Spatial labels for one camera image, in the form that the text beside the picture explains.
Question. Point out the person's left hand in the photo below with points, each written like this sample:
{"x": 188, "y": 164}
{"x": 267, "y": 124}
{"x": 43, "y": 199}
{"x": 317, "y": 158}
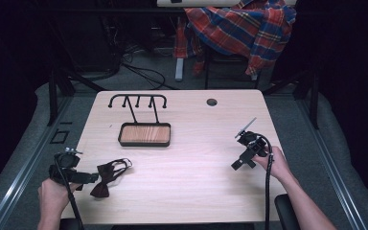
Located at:
{"x": 52, "y": 199}

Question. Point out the red blue plaid shirt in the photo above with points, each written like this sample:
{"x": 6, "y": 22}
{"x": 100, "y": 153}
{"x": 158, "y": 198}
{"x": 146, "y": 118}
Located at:
{"x": 246, "y": 28}

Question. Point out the aluminium floor rail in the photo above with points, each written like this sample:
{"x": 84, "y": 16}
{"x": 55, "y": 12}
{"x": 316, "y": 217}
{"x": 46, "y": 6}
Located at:
{"x": 19, "y": 179}
{"x": 332, "y": 169}

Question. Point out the black metal stand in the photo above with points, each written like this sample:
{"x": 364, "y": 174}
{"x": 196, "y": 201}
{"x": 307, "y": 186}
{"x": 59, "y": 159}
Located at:
{"x": 310, "y": 92}
{"x": 60, "y": 86}

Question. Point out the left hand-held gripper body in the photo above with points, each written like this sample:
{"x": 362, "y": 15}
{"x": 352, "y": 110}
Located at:
{"x": 68, "y": 176}

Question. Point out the white desk leg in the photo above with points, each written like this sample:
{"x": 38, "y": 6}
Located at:
{"x": 179, "y": 69}

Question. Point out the dark brown bow tie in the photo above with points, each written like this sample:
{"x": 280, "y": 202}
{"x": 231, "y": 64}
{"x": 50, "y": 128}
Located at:
{"x": 105, "y": 174}

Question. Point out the black tape square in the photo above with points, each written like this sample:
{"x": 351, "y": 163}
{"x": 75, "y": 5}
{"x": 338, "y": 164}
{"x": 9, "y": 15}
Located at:
{"x": 59, "y": 136}

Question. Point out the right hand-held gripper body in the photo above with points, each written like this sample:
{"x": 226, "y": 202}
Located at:
{"x": 254, "y": 143}

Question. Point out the black chair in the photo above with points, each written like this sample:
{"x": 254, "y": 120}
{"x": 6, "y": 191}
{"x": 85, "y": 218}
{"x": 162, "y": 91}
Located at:
{"x": 230, "y": 68}

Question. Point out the black rack with wooden tray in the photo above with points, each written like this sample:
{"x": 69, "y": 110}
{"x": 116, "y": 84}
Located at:
{"x": 145, "y": 134}

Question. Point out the person's right hand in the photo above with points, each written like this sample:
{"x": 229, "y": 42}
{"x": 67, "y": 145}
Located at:
{"x": 278, "y": 164}

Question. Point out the black chair armrest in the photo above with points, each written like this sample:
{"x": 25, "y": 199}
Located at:
{"x": 69, "y": 225}
{"x": 287, "y": 212}

